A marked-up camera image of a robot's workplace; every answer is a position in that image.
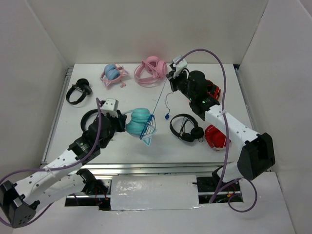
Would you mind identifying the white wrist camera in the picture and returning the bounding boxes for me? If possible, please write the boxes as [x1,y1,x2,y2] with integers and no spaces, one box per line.
[166,56,188,79]
[101,98,118,117]

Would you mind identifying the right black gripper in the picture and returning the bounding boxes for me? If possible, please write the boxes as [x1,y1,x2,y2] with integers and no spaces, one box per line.
[166,68,195,101]

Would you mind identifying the teal cat ear headphones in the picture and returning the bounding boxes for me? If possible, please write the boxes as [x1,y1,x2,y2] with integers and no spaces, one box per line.
[123,78,174,147]

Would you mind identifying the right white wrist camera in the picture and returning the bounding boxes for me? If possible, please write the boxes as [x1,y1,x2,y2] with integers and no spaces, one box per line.
[166,56,188,79]

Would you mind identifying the black headphones with blue cable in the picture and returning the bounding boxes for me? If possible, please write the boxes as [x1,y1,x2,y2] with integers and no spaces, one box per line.
[169,114,204,143]

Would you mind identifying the black headphones back left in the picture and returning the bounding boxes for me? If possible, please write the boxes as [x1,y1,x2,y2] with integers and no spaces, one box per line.
[66,78,93,105]

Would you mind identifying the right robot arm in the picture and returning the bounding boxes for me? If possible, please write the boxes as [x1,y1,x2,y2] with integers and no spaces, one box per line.
[166,71,275,191]

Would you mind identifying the pink gaming headset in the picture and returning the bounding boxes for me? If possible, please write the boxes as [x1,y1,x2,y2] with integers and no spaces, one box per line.
[134,56,168,88]

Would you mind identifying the white foil-covered panel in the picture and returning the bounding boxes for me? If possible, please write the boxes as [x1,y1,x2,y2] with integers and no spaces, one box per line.
[110,175,199,211]

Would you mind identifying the pink blue cat headphones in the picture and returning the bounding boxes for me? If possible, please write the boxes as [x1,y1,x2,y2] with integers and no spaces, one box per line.
[100,63,129,88]

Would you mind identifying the black headset with microphone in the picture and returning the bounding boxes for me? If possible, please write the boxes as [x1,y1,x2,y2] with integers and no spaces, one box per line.
[80,109,98,133]

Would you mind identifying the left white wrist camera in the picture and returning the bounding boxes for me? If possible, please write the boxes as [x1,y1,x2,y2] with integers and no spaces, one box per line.
[101,98,118,117]

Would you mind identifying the red white headphones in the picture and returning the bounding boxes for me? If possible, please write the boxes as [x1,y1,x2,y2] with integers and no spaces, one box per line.
[205,124,227,151]

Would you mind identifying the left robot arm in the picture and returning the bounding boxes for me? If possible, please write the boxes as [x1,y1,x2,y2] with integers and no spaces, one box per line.
[0,111,127,228]

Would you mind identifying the aluminium rail frame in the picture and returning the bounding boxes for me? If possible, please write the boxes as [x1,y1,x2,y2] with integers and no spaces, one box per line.
[42,64,224,175]

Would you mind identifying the red black headphones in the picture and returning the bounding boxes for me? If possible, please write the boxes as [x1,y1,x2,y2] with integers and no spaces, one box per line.
[206,80,221,100]

